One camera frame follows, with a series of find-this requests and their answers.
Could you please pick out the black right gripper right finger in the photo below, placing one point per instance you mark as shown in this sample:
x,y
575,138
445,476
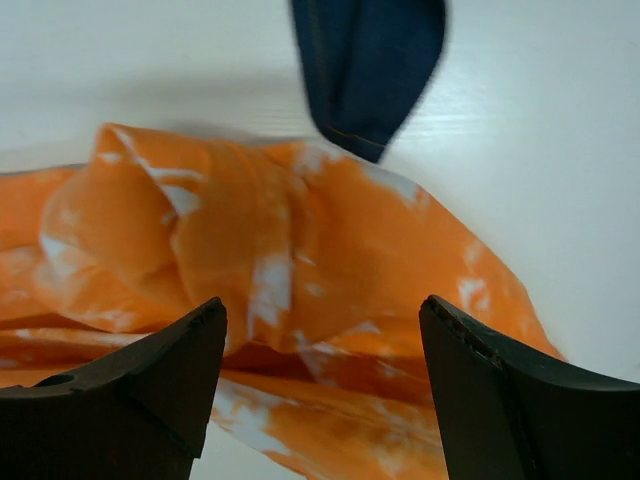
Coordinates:
x,y
508,411

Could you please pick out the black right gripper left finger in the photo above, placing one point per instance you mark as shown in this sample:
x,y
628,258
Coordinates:
x,y
140,412

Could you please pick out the orange tie-dye trousers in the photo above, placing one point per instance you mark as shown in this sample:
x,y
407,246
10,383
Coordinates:
x,y
322,262

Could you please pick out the dark navy blue trousers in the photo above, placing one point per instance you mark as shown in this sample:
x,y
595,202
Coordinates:
x,y
365,65

